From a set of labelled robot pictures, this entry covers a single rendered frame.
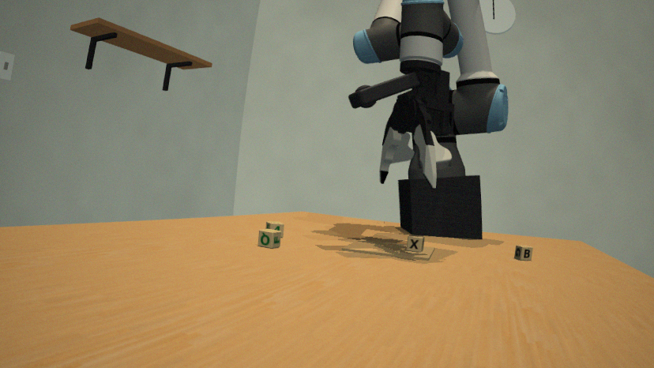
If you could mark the beige letter block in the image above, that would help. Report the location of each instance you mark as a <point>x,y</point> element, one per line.
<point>269,238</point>
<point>415,243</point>
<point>523,252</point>
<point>275,226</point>

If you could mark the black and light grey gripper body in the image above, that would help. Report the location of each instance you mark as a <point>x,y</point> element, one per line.
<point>434,86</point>

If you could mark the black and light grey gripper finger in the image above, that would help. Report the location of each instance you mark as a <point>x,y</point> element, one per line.
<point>428,146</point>
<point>395,149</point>

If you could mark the tan square mat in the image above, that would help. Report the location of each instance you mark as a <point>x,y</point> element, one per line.
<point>388,249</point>

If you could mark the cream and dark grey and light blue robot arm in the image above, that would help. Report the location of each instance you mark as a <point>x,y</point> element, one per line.
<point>481,105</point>

